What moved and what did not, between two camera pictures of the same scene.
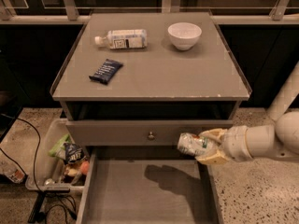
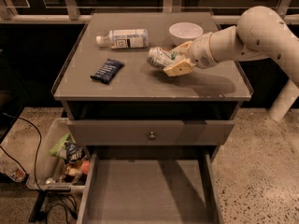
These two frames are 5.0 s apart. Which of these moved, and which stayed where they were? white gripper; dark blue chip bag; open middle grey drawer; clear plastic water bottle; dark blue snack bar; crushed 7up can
Moved: white gripper; crushed 7up can
Stayed: open middle grey drawer; clear plastic water bottle; dark blue chip bag; dark blue snack bar
